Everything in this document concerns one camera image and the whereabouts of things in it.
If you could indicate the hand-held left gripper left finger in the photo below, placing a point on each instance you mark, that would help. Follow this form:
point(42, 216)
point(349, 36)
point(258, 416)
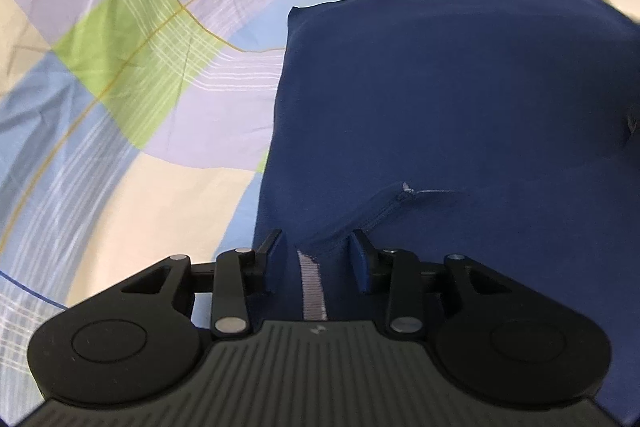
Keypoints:
point(270, 259)

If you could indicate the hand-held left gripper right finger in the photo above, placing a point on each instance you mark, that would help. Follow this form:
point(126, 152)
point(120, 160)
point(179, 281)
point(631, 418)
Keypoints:
point(360, 262)

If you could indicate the navy blue garment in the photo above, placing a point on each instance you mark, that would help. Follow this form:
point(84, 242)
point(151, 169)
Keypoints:
point(450, 107)

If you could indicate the checked blue green sheet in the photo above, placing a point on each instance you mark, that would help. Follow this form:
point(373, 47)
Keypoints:
point(125, 57)

